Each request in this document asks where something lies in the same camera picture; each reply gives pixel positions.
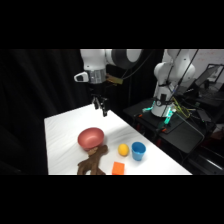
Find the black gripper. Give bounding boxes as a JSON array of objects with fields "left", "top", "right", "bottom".
[{"left": 89, "top": 82, "right": 110, "bottom": 118}]

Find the blue plastic cup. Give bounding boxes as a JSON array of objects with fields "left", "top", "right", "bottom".
[{"left": 131, "top": 141, "right": 147, "bottom": 162}]

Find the pink plastic bowl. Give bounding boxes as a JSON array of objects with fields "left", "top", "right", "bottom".
[{"left": 77, "top": 127, "right": 105, "bottom": 150}]

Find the yellow ball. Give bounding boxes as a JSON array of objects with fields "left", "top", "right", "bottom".
[{"left": 117, "top": 143, "right": 130, "bottom": 157}]

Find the brown plush toy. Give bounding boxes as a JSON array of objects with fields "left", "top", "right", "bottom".
[{"left": 76, "top": 144, "right": 110, "bottom": 176}]

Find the black curtain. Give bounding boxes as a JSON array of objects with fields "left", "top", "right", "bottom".
[{"left": 0, "top": 49, "right": 165, "bottom": 176}]

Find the orange block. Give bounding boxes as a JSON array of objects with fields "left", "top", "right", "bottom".
[{"left": 111, "top": 161, "right": 126, "bottom": 176}]

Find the green light strip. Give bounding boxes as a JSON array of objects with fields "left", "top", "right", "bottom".
[{"left": 163, "top": 107, "right": 177, "bottom": 127}]

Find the black robot stand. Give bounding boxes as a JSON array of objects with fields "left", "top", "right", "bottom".
[{"left": 122, "top": 97, "right": 206, "bottom": 158}]

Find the dark computer monitor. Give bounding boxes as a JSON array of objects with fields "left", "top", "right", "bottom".
[{"left": 194, "top": 63, "right": 224, "bottom": 90}]

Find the tan wrist cable bracket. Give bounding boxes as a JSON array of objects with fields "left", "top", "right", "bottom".
[{"left": 105, "top": 74, "right": 123, "bottom": 87}]

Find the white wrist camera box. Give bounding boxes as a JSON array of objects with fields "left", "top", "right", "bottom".
[{"left": 73, "top": 71, "right": 90, "bottom": 84}]

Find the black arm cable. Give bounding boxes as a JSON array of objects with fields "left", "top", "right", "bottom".
[{"left": 120, "top": 49, "right": 155, "bottom": 81}]

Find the yellow-green cable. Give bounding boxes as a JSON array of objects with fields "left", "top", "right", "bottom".
[{"left": 172, "top": 98, "right": 193, "bottom": 120}]

